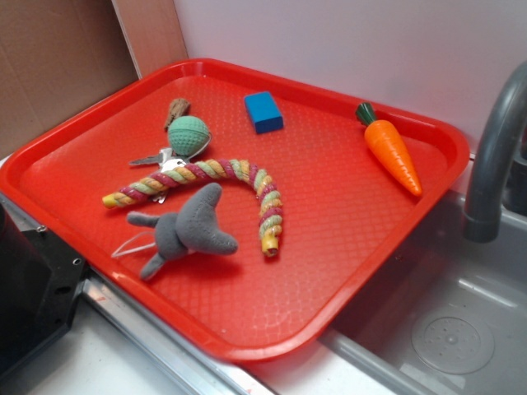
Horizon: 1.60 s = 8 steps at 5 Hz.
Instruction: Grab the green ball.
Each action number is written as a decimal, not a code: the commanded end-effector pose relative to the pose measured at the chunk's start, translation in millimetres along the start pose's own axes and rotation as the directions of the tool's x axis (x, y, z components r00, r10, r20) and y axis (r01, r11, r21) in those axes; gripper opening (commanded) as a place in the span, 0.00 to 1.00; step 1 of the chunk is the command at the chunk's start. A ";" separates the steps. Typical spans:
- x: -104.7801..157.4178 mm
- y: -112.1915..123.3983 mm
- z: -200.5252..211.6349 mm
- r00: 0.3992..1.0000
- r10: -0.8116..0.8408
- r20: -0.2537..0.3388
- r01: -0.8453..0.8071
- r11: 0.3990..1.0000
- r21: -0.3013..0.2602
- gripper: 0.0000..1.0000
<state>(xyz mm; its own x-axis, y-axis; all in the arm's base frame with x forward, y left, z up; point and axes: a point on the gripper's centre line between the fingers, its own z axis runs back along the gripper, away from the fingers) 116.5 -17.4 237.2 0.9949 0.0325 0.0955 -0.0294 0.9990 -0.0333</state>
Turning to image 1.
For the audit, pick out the green rubber ball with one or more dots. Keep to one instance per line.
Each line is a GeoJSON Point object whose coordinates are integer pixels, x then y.
{"type": "Point", "coordinates": [188, 135]}

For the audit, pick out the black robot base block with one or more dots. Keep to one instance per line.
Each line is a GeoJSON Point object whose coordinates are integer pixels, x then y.
{"type": "Point", "coordinates": [41, 280]}

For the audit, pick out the red plastic tray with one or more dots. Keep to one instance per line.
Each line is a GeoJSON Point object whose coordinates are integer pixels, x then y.
{"type": "Point", "coordinates": [343, 213]}

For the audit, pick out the grey plush elephant toy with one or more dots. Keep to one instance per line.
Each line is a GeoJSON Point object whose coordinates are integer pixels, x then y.
{"type": "Point", "coordinates": [193, 229]}

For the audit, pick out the blue wooden block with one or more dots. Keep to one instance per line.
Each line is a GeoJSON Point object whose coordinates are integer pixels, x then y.
{"type": "Point", "coordinates": [263, 112]}

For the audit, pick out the brown wood piece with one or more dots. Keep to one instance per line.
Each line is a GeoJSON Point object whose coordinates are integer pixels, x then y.
{"type": "Point", "coordinates": [178, 108]}

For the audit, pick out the orange toy carrot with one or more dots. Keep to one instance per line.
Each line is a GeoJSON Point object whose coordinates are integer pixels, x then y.
{"type": "Point", "coordinates": [389, 148]}

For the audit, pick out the grey plastic sink basin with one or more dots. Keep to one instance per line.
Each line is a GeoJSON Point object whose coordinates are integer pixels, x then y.
{"type": "Point", "coordinates": [443, 315]}

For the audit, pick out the grey toy faucet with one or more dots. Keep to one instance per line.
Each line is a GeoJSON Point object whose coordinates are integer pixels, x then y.
{"type": "Point", "coordinates": [498, 177]}

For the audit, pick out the brown cardboard panel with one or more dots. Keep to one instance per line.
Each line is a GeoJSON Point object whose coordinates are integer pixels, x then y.
{"type": "Point", "coordinates": [57, 59]}

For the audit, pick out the multicoloured twisted rope toy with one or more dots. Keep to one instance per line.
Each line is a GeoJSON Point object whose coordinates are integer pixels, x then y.
{"type": "Point", "coordinates": [182, 173]}

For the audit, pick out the silver keys on ring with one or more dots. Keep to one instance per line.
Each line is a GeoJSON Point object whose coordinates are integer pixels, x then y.
{"type": "Point", "coordinates": [167, 158]}

